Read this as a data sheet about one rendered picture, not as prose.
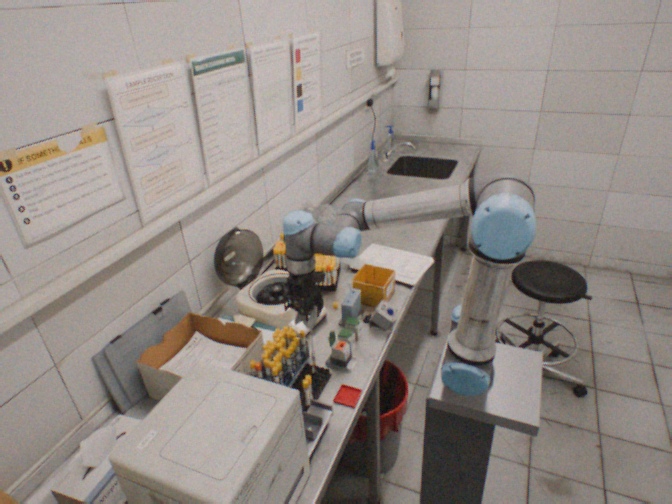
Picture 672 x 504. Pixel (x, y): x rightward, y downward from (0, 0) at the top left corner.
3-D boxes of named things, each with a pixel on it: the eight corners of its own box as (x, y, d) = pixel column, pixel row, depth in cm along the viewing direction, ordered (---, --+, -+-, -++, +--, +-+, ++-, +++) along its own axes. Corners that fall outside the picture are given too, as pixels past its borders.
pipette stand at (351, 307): (356, 329, 160) (355, 306, 155) (338, 325, 162) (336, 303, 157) (365, 312, 168) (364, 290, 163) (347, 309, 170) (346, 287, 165)
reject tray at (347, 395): (354, 408, 130) (354, 406, 130) (333, 402, 132) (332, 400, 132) (362, 391, 135) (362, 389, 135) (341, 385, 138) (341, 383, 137)
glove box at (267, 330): (269, 364, 147) (265, 342, 142) (209, 347, 155) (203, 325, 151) (287, 340, 157) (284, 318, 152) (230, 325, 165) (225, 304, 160)
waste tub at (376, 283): (384, 310, 169) (384, 288, 164) (351, 302, 174) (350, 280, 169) (396, 291, 179) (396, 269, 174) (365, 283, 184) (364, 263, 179)
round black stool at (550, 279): (592, 407, 232) (627, 305, 200) (492, 411, 233) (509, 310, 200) (551, 339, 277) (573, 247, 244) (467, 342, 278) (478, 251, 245)
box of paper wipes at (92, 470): (97, 518, 106) (78, 485, 100) (58, 503, 109) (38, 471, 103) (159, 438, 124) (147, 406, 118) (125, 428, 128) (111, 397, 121)
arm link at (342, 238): (366, 216, 112) (325, 211, 116) (352, 238, 103) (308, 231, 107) (366, 243, 116) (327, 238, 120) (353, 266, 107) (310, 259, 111)
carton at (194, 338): (225, 425, 127) (215, 386, 119) (146, 397, 137) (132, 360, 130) (270, 365, 147) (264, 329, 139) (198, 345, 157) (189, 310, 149)
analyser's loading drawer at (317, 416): (300, 479, 110) (298, 466, 107) (276, 470, 112) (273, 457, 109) (333, 414, 126) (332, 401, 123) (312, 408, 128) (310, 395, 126)
